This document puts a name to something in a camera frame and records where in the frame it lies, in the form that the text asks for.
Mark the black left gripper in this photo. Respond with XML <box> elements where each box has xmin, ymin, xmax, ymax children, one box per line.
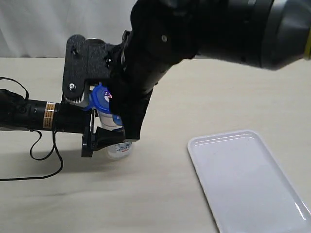
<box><xmin>54</xmin><ymin>96</ymin><xmax>125</xmax><ymax>158</ymax></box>

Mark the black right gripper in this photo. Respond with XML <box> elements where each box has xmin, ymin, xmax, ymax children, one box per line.
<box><xmin>108</xmin><ymin>30</ymin><xmax>175</xmax><ymax>141</ymax></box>

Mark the clear plastic tall container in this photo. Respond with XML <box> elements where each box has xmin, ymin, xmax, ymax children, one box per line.
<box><xmin>98</xmin><ymin>111</ymin><xmax>133</xmax><ymax>160</ymax></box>

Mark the blue plastic container lid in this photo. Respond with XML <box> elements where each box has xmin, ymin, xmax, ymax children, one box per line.
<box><xmin>83</xmin><ymin>84</ymin><xmax>123</xmax><ymax>131</ymax></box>

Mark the stainless steel cup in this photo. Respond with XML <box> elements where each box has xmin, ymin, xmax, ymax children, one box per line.
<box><xmin>86</xmin><ymin>38</ymin><xmax>105</xmax><ymax>45</ymax></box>

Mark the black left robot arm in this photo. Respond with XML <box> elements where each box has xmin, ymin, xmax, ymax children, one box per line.
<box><xmin>0</xmin><ymin>89</ymin><xmax>125</xmax><ymax>157</ymax></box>

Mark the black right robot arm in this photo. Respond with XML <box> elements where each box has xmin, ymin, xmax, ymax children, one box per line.
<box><xmin>108</xmin><ymin>0</ymin><xmax>311</xmax><ymax>141</ymax></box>

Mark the white backdrop curtain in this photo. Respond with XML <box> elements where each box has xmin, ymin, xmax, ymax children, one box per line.
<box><xmin>0</xmin><ymin>0</ymin><xmax>137</xmax><ymax>57</ymax></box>

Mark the white rectangular tray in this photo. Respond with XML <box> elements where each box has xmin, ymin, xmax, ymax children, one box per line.
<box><xmin>188</xmin><ymin>130</ymin><xmax>311</xmax><ymax>233</ymax></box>

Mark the black cable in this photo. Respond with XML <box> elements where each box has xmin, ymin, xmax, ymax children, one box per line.
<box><xmin>0</xmin><ymin>77</ymin><xmax>64</xmax><ymax>182</ymax></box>

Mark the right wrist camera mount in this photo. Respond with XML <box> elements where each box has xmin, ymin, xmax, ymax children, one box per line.
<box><xmin>62</xmin><ymin>34</ymin><xmax>115</xmax><ymax>108</ymax></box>

